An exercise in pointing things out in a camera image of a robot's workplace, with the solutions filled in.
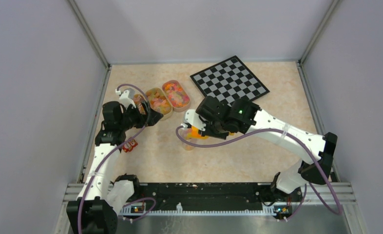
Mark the yellow plastic scoop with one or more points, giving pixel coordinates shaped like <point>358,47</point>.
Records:
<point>196,133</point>

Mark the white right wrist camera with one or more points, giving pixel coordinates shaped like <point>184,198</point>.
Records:
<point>192,118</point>

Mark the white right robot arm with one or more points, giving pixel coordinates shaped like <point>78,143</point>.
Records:
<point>215,119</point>

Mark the black white chessboard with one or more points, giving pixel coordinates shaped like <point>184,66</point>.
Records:
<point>229,80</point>

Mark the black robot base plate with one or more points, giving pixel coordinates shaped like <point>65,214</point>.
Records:
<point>217,197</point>

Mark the cream tray with gummies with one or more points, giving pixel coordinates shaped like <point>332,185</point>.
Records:
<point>159,102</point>

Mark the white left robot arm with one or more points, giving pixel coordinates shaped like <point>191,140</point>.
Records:
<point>96,207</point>

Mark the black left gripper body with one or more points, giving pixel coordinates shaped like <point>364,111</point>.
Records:
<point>134,118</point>

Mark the clear glass jar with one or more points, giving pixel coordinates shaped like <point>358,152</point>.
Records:
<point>186,136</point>

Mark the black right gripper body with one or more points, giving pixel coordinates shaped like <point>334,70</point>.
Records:
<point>214,129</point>

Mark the yellow tray with lollipops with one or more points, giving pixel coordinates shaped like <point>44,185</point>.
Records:
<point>141,104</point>

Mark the red owl toy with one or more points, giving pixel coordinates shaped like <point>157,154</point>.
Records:
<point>129,146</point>

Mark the pink tray with candies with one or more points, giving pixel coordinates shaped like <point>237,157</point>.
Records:
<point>176,95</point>

